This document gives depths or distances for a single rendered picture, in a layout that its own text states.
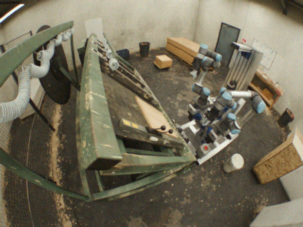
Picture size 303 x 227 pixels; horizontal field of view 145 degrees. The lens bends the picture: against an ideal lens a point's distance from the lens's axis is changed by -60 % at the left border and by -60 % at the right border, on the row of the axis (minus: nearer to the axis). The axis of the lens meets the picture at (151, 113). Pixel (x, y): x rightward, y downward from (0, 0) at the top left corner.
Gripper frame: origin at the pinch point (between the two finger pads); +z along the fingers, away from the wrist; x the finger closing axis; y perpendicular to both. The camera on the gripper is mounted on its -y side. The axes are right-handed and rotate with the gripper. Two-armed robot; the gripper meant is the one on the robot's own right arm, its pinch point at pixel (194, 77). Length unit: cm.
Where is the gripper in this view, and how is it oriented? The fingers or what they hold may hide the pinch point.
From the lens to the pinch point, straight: 121.8
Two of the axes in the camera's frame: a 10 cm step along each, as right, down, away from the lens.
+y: -9.5, -1.9, -2.5
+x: 1.3, 5.0, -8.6
